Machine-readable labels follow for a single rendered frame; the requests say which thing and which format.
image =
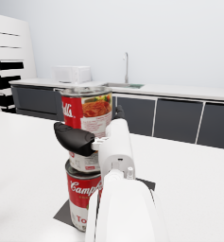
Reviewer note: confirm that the red can with pasta picture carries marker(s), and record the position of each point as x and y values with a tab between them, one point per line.
86	116

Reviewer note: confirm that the red and white soup can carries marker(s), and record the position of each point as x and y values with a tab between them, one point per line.
82	197

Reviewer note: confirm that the steel kitchen sink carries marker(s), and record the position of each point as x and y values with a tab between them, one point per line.
123	85

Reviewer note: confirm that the white shelf unit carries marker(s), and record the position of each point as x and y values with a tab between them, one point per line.
8	63

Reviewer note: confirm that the kitchen counter with grey cabinets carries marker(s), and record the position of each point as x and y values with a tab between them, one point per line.
176	113

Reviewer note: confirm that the dark grey square mat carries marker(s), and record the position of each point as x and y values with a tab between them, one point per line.
69	211

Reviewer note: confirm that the silver sink faucet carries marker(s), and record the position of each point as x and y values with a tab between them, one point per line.
126	67

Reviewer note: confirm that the white microwave oven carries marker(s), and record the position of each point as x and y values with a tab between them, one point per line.
73	74

